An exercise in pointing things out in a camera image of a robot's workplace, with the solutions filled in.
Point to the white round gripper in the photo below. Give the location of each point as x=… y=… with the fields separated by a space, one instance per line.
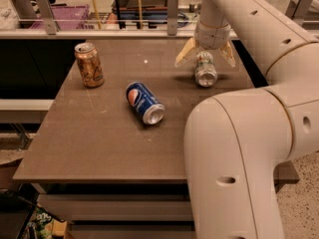
x=211 y=37

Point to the white green 7up can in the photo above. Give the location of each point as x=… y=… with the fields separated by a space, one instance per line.
x=205 y=72

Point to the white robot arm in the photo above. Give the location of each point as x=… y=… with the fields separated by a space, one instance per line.
x=234 y=141

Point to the blue Pepsi can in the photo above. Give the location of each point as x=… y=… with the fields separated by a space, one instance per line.
x=145 y=103

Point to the gold soda can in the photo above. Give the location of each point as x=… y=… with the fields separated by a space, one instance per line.
x=89 y=64

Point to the purple plastic crate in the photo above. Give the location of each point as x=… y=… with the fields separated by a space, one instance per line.
x=70 y=17

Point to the upper grey drawer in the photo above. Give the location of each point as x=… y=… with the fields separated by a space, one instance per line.
x=103 y=207

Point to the grey drawer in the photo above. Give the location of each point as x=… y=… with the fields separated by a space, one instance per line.
x=103 y=207
x=131 y=231

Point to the lower grey drawer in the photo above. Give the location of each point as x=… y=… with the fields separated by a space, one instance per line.
x=131 y=231

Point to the green snack bag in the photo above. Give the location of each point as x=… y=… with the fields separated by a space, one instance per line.
x=39 y=226

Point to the middle metal railing bracket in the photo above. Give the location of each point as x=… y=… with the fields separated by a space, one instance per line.
x=172 y=11

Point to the metal railing bracket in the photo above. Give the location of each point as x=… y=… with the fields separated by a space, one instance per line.
x=172 y=11
x=298 y=9
x=47 y=16

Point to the right metal railing bracket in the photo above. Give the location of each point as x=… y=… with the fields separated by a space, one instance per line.
x=298 y=9

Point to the left metal railing bracket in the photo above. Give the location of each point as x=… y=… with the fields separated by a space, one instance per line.
x=47 y=16

